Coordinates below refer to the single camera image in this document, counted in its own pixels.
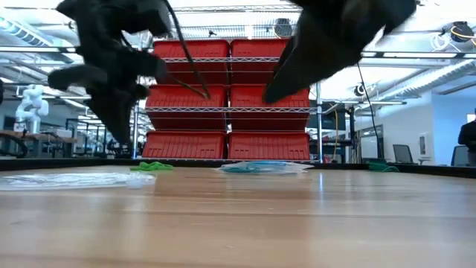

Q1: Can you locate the dark teal rubber band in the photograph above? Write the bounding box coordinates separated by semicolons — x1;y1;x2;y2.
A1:
222;165;263;174

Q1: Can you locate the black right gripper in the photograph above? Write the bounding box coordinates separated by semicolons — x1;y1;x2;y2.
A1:
262;3;377;105

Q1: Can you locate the person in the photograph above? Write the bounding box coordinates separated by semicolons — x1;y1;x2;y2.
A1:
457;107;476;168

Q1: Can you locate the hanging black cable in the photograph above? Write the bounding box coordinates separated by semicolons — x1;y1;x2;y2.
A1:
356;62;384;162

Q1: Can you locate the black left camera cable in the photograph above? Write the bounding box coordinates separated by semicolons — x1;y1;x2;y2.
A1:
161;0;212;101

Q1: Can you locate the green and black spool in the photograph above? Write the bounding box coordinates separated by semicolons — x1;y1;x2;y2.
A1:
367;162;401;173

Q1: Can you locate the dark office chair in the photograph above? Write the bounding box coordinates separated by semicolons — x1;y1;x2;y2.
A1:
450;144;470;168
392;144;419;165

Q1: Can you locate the clear plastic zip bag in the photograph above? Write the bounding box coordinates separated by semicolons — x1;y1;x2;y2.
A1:
237;160;315;170
0;172;156;192
216;163;298;176

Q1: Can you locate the red plastic bin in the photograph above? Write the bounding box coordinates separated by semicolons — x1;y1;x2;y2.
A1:
153;39;231;86
229;84;311;131
145;84;228;131
230;39;298;86
227;131;312;162
142;130;227;160

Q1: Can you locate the yellow hanging cable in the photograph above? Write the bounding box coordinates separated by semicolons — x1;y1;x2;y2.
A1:
332;107;340;161

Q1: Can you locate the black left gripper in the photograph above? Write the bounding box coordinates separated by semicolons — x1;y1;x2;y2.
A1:
48;48;169;147

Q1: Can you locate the black ceiling cable reel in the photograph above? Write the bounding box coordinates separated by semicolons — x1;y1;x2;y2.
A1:
442;20;476;48

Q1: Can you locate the wooden workbench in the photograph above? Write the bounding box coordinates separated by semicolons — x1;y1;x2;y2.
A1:
0;129;79;159

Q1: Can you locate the white wall dispenser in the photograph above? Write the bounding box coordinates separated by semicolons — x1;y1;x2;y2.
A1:
418;133;429;157

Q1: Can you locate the chrome wire shelf cart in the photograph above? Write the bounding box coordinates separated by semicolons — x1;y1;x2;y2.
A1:
132;3;325;165

